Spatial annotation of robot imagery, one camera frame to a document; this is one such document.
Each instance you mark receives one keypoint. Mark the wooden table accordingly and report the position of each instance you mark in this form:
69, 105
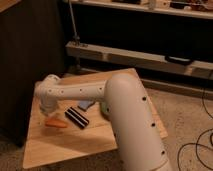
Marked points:
47, 145

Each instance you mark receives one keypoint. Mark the black striped rectangular box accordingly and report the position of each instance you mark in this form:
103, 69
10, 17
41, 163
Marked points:
76, 117

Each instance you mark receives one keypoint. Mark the orange pepper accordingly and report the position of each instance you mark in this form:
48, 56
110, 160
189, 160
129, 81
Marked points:
55, 123

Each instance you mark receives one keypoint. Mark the upper wooden shelf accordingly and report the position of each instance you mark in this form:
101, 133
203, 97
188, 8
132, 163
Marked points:
150, 7

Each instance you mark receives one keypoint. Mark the low white shelf beam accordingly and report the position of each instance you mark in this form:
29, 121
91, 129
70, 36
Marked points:
137, 59

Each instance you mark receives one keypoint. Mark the blue sponge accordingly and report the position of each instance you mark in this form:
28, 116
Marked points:
84, 105

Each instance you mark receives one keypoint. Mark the black handle on shelf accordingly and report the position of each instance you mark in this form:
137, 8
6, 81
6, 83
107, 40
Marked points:
178, 61

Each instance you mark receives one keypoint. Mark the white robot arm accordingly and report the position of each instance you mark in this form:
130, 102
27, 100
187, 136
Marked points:
137, 137

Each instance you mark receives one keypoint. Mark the green bowl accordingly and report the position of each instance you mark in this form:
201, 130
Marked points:
103, 109

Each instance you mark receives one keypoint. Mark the metal pole stand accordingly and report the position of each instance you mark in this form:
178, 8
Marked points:
76, 36

